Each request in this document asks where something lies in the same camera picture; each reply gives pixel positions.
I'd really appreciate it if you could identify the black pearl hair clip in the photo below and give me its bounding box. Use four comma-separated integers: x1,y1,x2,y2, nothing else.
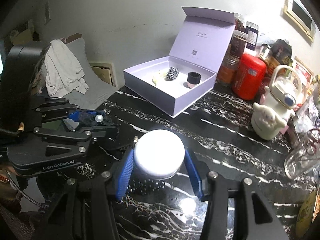
79,112,114,127

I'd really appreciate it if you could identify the white round jar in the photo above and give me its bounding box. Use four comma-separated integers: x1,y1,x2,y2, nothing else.
133,129,185,180

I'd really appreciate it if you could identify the black belt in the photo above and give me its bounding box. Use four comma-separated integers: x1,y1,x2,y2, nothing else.
187,72,201,87

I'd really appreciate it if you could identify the black white gingham scrunchie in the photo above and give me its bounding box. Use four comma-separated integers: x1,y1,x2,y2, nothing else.
165,67,179,81

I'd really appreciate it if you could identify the black polka dot scrunchie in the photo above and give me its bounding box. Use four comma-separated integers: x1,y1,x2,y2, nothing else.
127,173,165,196

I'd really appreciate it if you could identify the white cloth on pillow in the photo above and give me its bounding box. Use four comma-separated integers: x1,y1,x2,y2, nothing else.
44,40,89,98

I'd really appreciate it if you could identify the open lavender gift box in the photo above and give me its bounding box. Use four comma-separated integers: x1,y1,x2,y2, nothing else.
123,7,235,118

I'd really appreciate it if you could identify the red canister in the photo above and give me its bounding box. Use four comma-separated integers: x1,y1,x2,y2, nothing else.
232,54,267,100

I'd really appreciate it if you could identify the clear glass mug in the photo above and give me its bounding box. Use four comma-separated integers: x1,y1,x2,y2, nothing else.
284,128,319,179

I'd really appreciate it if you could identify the orange jar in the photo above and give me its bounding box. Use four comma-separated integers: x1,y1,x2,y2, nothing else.
217,56,240,85

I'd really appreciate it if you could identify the white cartoon kettle bottle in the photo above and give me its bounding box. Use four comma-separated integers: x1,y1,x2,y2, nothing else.
251,65,302,140

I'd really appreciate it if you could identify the brown lidded jar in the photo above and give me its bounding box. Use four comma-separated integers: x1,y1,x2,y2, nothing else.
230,30,248,58

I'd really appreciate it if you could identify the dark label jar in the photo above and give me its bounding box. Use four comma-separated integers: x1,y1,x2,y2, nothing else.
245,21,259,50

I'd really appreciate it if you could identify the framed picture on wall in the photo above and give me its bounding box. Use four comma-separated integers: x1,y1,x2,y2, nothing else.
283,0,316,43

